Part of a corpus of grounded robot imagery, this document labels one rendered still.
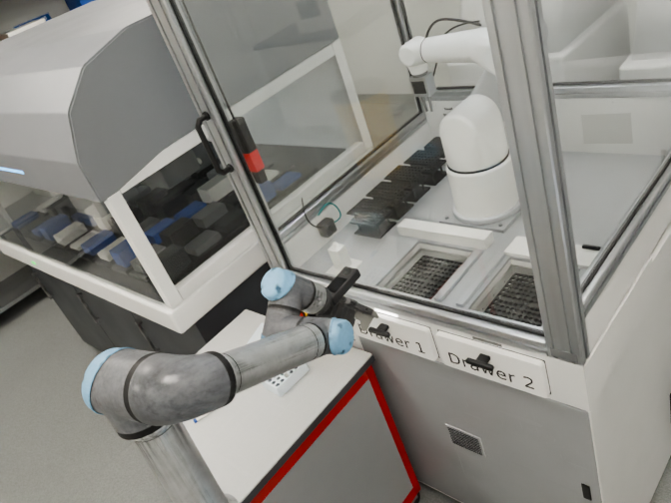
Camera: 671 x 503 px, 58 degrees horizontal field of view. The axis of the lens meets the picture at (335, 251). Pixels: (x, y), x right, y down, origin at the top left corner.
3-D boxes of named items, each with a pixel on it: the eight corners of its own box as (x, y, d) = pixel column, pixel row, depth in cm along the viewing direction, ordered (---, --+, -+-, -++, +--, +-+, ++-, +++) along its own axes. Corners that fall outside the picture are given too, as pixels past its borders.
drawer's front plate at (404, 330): (435, 361, 164) (425, 331, 158) (355, 334, 183) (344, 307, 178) (439, 357, 164) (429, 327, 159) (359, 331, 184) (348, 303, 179)
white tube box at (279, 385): (281, 397, 180) (276, 388, 178) (264, 387, 186) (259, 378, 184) (310, 369, 186) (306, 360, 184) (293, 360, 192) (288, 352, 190)
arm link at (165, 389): (171, 370, 88) (354, 305, 128) (124, 363, 94) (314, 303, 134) (179, 447, 89) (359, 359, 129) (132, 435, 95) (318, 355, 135)
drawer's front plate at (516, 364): (547, 399, 142) (540, 365, 136) (443, 364, 162) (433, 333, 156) (550, 393, 143) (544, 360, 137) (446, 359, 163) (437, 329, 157)
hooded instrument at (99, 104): (265, 474, 257) (24, 75, 166) (77, 355, 383) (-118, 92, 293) (421, 298, 320) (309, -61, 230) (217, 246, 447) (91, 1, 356)
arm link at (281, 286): (254, 301, 136) (262, 264, 138) (289, 313, 143) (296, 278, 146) (278, 301, 130) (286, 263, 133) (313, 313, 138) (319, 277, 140)
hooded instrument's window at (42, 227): (168, 309, 213) (102, 201, 190) (-4, 239, 335) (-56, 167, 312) (363, 150, 273) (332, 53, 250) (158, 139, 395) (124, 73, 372)
